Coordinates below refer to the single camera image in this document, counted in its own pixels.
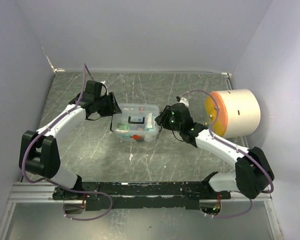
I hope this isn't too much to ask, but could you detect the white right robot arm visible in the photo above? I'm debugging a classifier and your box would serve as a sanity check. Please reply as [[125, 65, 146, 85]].
[[155, 103, 275, 199]]

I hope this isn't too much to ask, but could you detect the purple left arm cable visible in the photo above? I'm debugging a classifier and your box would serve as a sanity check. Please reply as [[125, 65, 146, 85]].
[[22, 63, 114, 221]]

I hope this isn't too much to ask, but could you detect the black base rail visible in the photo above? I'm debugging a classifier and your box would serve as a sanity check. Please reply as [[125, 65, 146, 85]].
[[52, 171, 232, 212]]

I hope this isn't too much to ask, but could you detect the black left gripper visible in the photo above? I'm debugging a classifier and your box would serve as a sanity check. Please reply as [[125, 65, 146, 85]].
[[95, 92, 123, 118]]

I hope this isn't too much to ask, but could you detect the green ointment sachet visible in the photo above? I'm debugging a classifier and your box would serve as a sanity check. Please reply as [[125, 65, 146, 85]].
[[116, 123, 130, 132]]

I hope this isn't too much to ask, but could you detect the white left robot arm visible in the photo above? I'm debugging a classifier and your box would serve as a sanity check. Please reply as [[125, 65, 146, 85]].
[[19, 80, 122, 200]]

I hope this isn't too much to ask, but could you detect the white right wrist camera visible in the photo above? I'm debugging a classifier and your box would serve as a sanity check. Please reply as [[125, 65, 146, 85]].
[[176, 96, 189, 108]]

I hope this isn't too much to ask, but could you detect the round pastel drawer cabinet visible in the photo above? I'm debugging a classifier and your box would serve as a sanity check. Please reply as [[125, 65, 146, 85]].
[[204, 89, 261, 139]]

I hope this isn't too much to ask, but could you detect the clear plastic medicine box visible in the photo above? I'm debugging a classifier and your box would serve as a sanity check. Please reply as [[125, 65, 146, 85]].
[[110, 103, 160, 143]]

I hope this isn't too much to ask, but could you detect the aluminium frame rail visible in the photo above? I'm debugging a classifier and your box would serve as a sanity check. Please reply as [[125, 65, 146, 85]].
[[9, 181, 273, 204]]

